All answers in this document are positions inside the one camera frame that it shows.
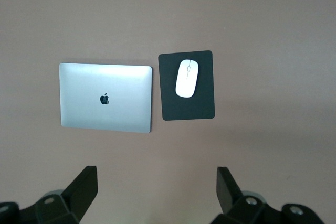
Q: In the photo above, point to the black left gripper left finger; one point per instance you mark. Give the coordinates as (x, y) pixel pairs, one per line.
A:
(78, 195)

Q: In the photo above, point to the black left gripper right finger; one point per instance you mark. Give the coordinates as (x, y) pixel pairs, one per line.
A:
(233, 197)

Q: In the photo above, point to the white computer mouse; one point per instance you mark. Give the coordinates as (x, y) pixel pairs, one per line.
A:
(187, 78)

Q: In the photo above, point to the black mouse pad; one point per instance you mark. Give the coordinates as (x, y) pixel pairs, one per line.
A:
(189, 108)

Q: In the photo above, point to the silver laptop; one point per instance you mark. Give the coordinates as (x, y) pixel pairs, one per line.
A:
(105, 90)

